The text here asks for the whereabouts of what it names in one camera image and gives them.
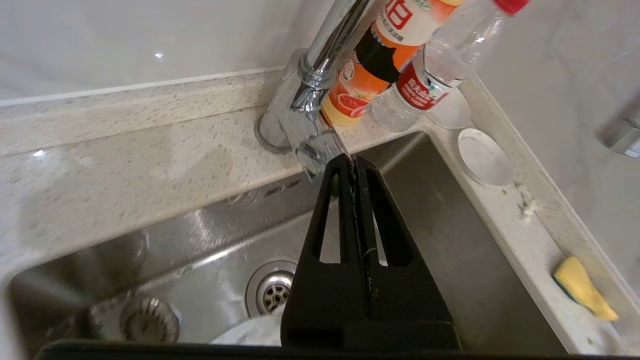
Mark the yellow sponge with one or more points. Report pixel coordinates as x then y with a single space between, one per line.
580 285

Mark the steel sink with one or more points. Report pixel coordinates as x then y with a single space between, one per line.
450 240

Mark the chrome wall fixture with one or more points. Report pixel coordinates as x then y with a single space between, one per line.
622 132

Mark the white round disc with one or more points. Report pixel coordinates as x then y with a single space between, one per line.
482 157

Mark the orange dish soap bottle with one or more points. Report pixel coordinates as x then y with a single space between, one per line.
380 60

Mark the chrome faucet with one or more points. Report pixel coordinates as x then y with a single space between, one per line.
315 75

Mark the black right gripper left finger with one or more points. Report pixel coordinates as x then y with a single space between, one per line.
325 305

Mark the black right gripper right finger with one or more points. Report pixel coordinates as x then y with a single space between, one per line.
410 310

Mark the round steel sink plug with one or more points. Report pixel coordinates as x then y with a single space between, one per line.
150 322

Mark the sink drain strainer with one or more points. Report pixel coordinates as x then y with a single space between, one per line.
272 290

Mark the clear bottle red label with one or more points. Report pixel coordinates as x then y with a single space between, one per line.
450 55

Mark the white speckled cloth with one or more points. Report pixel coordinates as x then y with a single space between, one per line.
250 332

